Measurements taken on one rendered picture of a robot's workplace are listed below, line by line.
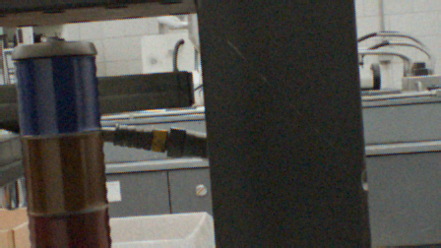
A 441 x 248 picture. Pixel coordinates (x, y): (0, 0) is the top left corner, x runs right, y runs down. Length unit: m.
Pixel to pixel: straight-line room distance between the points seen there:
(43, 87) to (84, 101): 0.02
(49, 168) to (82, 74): 0.04
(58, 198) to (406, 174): 4.81
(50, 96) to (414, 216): 4.87
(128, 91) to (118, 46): 6.53
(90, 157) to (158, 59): 5.35
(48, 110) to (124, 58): 6.74
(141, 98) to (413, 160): 4.59
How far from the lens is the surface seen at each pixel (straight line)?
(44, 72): 0.38
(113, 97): 0.60
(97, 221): 0.38
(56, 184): 0.38
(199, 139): 0.71
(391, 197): 5.16
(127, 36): 7.12
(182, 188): 5.15
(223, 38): 0.57
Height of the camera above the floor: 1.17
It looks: 3 degrees down
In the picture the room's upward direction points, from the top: 4 degrees counter-clockwise
